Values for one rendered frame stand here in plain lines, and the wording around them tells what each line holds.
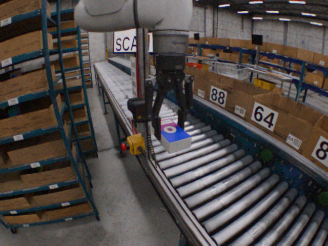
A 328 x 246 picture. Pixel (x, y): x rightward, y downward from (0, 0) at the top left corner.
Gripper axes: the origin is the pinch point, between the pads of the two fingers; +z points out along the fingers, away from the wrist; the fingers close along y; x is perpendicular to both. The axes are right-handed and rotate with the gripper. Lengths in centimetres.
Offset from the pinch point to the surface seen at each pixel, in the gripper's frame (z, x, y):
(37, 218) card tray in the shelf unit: 89, 49, -95
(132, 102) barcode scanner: -2.1, 19.1, -5.3
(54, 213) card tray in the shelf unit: 87, 50, -77
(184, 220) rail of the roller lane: 32.7, -13.0, 0.0
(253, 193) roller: 31.9, -19.5, 32.0
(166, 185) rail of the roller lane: 33.0, 5.9, 2.4
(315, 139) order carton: 7, -29, 60
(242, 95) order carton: 4, 20, 60
